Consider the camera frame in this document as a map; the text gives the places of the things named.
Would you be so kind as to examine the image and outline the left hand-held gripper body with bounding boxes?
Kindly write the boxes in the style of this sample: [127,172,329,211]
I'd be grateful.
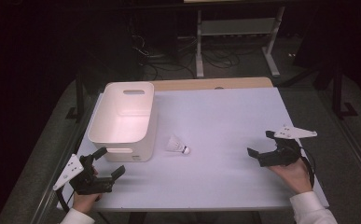
[52,153,114,196]

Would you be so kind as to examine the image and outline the person's left hand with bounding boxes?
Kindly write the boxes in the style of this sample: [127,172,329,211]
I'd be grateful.
[72,167,104,215]

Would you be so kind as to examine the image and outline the tangle of floor cables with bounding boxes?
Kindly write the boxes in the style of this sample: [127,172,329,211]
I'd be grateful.
[131,33,242,80]

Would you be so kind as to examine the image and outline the white feather shuttlecock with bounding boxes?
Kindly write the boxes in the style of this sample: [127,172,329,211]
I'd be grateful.
[165,134,191,156]

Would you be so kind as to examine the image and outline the black gripper strap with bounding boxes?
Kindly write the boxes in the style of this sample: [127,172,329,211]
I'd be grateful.
[55,187,73,215]
[299,145,317,189]

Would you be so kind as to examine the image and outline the white plastic storage bin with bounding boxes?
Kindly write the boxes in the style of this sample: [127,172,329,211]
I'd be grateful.
[87,81,159,163]

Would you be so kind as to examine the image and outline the person's right hand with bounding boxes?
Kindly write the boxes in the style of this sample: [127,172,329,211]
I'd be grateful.
[268,157,313,195]

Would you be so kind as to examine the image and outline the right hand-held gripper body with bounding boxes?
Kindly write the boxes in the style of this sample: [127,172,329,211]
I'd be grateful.
[257,124,318,168]

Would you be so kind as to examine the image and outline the black metal stand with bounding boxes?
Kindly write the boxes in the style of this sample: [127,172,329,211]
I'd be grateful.
[65,70,87,123]
[330,61,359,119]

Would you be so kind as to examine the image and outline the grey metal desk frame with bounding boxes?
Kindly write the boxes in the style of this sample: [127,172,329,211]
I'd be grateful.
[195,5,286,79]

